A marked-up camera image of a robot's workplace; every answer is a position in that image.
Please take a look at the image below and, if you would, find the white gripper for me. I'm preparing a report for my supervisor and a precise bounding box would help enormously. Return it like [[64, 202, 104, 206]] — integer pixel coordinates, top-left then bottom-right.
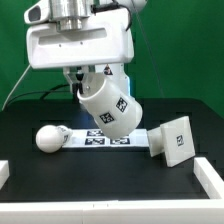
[[26, 9, 134, 95]]

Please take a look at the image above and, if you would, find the white conical lamp shade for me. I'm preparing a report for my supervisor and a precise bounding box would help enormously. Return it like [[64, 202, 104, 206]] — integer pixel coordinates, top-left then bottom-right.
[[77, 73, 143, 139]]

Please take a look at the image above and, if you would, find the white square lamp base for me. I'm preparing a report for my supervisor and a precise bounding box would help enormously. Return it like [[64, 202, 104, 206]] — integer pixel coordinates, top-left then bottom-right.
[[147, 116, 195, 167]]

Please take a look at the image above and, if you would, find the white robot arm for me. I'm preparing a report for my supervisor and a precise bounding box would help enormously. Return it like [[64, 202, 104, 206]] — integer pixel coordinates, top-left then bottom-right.
[[24, 0, 147, 93]]

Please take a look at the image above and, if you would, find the white lamp bulb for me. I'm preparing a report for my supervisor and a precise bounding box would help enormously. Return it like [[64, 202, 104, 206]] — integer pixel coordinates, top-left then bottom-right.
[[36, 125, 72, 153]]

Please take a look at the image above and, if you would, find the white marker tag sheet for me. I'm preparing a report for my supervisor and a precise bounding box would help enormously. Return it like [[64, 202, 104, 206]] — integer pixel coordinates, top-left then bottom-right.
[[61, 128, 150, 148]]

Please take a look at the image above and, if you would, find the black cable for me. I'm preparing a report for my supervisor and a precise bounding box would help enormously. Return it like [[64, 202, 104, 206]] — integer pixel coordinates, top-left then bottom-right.
[[1, 83, 73, 109]]

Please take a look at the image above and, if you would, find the grey camera cable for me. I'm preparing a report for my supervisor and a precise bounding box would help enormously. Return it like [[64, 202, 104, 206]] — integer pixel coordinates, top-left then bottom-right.
[[1, 64, 32, 111]]

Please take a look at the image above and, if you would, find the white L-shaped fence wall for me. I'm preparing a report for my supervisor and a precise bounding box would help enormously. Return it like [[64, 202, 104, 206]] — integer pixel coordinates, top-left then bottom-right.
[[0, 157, 224, 224]]

